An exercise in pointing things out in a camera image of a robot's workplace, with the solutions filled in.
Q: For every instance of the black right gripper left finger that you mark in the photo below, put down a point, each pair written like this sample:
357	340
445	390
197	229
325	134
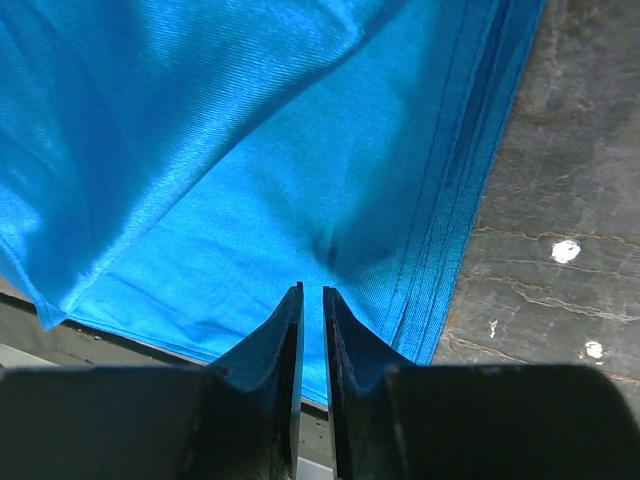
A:
150	425

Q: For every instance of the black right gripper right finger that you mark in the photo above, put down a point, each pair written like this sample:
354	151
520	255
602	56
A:
393	419

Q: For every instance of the blue cloth napkin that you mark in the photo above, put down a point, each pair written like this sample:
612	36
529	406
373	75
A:
170	168

